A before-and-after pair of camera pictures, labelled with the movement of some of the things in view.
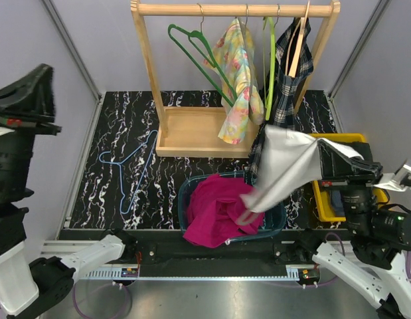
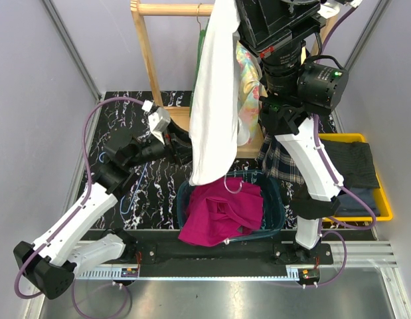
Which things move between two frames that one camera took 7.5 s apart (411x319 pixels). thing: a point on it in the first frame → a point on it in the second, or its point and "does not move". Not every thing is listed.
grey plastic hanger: (246, 218) → (230, 191)
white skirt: (290, 159) → (214, 117)
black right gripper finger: (334, 164) → (263, 19)
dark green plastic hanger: (212, 62) → (202, 32)
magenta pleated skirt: (216, 213) does not move
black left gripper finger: (32, 94) → (183, 155)
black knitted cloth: (336, 159) does not move
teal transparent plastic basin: (275, 214) does not move
